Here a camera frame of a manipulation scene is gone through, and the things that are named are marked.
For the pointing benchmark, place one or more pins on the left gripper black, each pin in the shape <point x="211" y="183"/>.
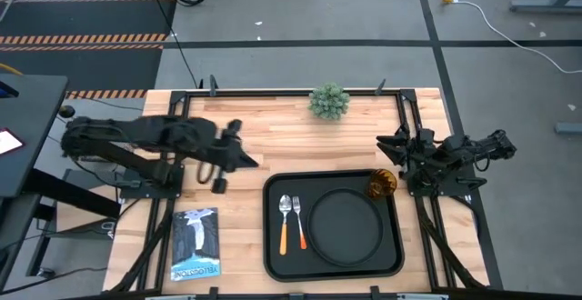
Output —
<point x="220" y="143"/>

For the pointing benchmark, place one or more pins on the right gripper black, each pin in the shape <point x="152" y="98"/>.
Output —
<point x="420" y="152"/>

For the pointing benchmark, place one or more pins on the amber ribbed cup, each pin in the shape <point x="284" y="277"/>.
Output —
<point x="382" y="184"/>

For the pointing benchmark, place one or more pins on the black round plate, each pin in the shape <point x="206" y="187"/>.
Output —
<point x="345" y="227"/>

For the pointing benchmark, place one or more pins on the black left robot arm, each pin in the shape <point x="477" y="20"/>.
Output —
<point x="136" y="132"/>

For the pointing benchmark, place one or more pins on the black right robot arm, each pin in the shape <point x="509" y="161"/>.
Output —
<point x="477" y="147"/>

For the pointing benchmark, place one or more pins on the black serving tray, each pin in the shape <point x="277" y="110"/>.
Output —
<point x="291" y="268"/>

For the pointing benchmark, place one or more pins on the green potted plant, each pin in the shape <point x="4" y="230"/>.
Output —
<point x="329" y="101"/>

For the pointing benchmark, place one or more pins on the Yellowstone picture book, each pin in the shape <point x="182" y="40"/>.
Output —
<point x="195" y="244"/>

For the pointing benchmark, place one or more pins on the grey table foot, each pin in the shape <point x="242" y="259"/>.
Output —
<point x="568" y="128"/>

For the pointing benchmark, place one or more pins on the black round knob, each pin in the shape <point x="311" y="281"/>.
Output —
<point x="67" y="111"/>

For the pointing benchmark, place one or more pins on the black hazard-striped floor mat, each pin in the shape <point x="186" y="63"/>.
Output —
<point x="82" y="68"/>
<point x="86" y="18"/>

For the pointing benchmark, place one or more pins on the black desk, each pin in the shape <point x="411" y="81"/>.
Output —
<point x="32" y="122"/>

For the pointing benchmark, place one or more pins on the white-screen tablet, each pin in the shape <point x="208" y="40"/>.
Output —
<point x="8" y="141"/>

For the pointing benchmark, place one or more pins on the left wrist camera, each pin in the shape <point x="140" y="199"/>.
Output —
<point x="219" y="185"/>

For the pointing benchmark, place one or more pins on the black aluminium rig frame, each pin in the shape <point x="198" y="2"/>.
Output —
<point x="273" y="93"/>

